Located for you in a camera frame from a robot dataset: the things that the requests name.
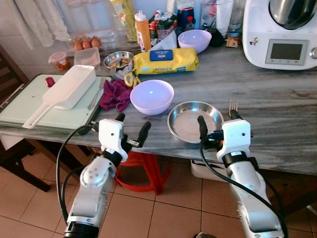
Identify white kitchen cooking machine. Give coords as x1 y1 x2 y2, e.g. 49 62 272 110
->
242 0 317 70

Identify round steel plate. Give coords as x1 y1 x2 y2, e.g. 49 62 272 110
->
167 101 225 145

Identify orange sauce bottle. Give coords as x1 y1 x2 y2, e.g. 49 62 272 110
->
134 10 152 53

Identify clear glass jug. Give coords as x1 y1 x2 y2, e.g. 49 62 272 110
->
200 0 234 36

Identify small steel bowl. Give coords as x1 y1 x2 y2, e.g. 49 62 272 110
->
104 51 135 70

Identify small brown figurine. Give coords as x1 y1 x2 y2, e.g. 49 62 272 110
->
226 35 241 49

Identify white hanging cloth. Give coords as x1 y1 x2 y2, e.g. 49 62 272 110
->
14 0 71 48

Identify white plastic box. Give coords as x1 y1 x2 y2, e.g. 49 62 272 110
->
190 159 229 182

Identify large lilac plastic bowl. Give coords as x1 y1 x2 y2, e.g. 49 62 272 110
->
130 79 175 116

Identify green and red snack bag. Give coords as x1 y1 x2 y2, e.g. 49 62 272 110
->
150 9 178 47

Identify magenta cloth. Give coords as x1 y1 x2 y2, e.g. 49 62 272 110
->
99 78 134 113

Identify white long-handled plastic strainer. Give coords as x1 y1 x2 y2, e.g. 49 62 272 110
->
22 64 97 130

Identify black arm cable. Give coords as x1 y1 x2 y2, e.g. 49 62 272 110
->
55 124 100 225
199 138 290 238

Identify clear egg carton with eggs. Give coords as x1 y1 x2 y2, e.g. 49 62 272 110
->
71 31 118 52

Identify small pink-lidded plastic tub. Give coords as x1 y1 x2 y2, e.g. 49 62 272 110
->
48 52 70 71

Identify pale green cutting board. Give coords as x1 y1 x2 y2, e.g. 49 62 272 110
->
0 74 107 131

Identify small lilac plastic bowl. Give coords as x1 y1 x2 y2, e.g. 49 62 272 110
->
177 30 213 55

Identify yellow food bag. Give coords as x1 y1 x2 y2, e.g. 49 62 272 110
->
109 0 138 43

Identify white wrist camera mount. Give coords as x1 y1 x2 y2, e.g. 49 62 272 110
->
217 119 253 160
98 119 129 152

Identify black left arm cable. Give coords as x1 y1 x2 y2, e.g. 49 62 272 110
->
55 124 100 225

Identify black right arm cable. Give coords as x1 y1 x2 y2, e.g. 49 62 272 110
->
199 138 290 238

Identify small black object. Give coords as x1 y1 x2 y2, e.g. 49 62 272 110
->
208 27 226 48

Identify yellow handled scissors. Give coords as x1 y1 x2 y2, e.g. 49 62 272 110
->
123 71 142 89

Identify yellow kitchen wipes pack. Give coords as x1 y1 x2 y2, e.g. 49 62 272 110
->
132 47 200 75

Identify clear square plastic container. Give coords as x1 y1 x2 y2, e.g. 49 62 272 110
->
74 47 102 68

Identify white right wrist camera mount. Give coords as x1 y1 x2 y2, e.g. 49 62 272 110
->
217 119 253 160

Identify dark wooden chair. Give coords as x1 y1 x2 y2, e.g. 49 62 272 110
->
0 44 59 193

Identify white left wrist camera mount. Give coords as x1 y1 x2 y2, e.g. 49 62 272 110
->
98 119 129 152

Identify steel fork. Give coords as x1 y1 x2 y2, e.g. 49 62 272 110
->
228 98 240 115

